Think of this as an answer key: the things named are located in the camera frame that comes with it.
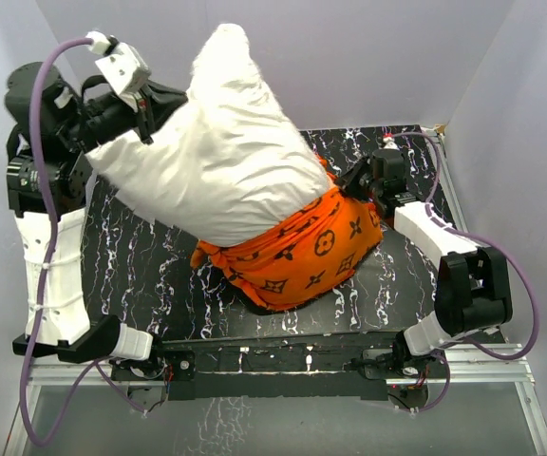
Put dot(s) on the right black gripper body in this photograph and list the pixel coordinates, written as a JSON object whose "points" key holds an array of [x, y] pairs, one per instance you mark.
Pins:
{"points": [[362, 183]]}

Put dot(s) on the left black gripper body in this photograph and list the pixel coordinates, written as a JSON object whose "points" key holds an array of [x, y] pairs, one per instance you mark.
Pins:
{"points": [[99, 123]]}

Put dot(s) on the orange patterned pillowcase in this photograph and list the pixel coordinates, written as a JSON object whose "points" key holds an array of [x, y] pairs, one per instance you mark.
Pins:
{"points": [[302, 257]]}

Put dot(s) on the white pillow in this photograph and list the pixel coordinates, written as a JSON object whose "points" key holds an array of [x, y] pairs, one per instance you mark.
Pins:
{"points": [[228, 165]]}

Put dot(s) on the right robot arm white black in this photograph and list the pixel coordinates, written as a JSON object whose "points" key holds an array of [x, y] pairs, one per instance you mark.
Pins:
{"points": [[472, 290]]}

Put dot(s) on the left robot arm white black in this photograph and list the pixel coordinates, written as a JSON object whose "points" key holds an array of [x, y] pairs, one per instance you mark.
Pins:
{"points": [[49, 206]]}

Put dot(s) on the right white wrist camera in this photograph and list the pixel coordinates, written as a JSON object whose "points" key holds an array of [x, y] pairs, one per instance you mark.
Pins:
{"points": [[389, 142]]}

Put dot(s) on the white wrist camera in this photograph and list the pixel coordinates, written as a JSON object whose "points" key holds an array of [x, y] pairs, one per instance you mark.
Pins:
{"points": [[124, 70], [389, 142]]}

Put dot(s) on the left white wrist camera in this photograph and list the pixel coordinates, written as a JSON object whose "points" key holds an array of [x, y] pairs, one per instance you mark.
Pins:
{"points": [[124, 70]]}

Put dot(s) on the aluminium frame rail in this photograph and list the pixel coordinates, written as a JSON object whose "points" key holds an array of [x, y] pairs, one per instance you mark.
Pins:
{"points": [[468, 405]]}

